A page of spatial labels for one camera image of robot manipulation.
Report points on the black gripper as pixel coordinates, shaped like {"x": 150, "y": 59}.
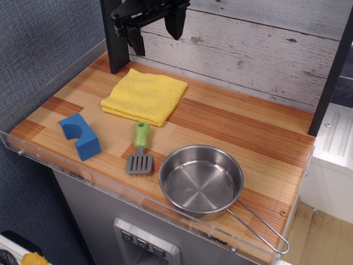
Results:
{"x": 131, "y": 16}

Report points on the yellow dish towel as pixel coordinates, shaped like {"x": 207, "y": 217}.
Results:
{"x": 144, "y": 97}

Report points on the blue wooden arch block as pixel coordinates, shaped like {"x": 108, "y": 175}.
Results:
{"x": 87, "y": 143}

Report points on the stainless steel pan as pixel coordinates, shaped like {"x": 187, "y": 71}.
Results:
{"x": 203, "y": 182}

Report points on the clear acrylic table guard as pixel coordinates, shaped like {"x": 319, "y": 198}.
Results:
{"x": 249, "y": 105}

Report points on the grey toy kitchen cabinet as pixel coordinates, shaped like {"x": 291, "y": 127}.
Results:
{"x": 95, "y": 210}

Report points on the silver button panel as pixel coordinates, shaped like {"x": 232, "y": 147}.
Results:
{"x": 138, "y": 246}

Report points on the white plastic bin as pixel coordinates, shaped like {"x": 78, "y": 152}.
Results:
{"x": 327, "y": 182}

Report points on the black and yellow object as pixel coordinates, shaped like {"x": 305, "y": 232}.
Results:
{"x": 15, "y": 249}

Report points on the dark left frame post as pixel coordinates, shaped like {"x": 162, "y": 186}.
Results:
{"x": 117, "y": 47}

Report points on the dark frame post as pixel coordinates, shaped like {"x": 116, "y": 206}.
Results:
{"x": 117, "y": 47}
{"x": 333, "y": 76}

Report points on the green handled grey spatula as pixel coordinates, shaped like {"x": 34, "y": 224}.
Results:
{"x": 140, "y": 162}

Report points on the dark right frame post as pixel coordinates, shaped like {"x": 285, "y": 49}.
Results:
{"x": 333, "y": 76}

